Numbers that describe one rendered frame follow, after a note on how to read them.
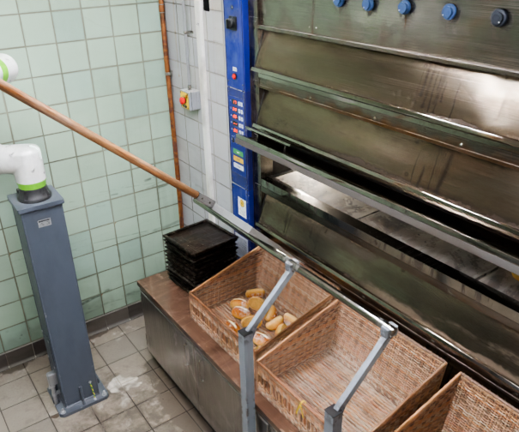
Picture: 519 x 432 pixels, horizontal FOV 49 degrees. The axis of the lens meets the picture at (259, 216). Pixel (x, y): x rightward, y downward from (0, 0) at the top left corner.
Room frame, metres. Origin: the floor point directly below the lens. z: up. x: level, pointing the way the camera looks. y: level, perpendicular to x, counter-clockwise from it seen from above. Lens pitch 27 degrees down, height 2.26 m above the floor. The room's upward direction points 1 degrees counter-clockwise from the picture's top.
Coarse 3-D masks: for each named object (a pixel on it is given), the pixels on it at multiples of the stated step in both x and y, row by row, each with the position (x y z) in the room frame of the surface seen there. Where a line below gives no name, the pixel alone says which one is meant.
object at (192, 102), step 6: (180, 90) 3.06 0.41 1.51; (186, 90) 3.04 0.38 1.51; (192, 90) 3.03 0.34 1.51; (180, 96) 3.06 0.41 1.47; (192, 96) 3.00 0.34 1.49; (198, 96) 3.02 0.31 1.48; (186, 102) 3.01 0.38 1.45; (192, 102) 3.00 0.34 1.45; (198, 102) 3.02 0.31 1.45; (186, 108) 3.01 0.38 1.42; (192, 108) 2.99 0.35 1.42; (198, 108) 3.02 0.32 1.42
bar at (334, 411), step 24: (216, 216) 2.20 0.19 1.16; (288, 264) 1.78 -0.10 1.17; (336, 288) 1.61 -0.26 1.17; (264, 312) 1.71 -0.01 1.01; (360, 312) 1.48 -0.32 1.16; (240, 336) 1.66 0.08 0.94; (384, 336) 1.38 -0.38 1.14; (240, 360) 1.66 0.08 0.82; (240, 384) 1.67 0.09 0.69; (336, 408) 1.28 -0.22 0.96
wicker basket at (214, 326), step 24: (240, 264) 2.43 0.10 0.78; (264, 264) 2.49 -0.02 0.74; (216, 288) 2.34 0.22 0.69; (240, 288) 2.42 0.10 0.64; (264, 288) 2.44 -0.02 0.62; (288, 288) 2.31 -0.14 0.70; (312, 288) 2.19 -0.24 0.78; (192, 312) 2.24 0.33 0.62; (216, 312) 2.28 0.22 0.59; (288, 312) 2.26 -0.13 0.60; (312, 312) 1.99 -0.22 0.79; (216, 336) 2.07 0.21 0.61
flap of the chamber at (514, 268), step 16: (240, 144) 2.45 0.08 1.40; (272, 144) 2.45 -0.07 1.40; (304, 160) 2.22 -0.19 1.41; (320, 160) 2.26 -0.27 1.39; (320, 176) 2.00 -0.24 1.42; (336, 176) 2.04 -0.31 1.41; (352, 176) 2.07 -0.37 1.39; (352, 192) 1.86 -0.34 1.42; (384, 192) 1.90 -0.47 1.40; (384, 208) 1.73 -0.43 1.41; (416, 208) 1.74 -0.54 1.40; (432, 208) 1.77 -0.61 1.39; (416, 224) 1.61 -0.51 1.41; (448, 224) 1.62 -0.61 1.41; (464, 224) 1.64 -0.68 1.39; (448, 240) 1.51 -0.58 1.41; (496, 240) 1.52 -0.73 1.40; (512, 240) 1.54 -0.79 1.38; (480, 256) 1.41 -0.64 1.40; (496, 256) 1.38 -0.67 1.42; (512, 272) 1.33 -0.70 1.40
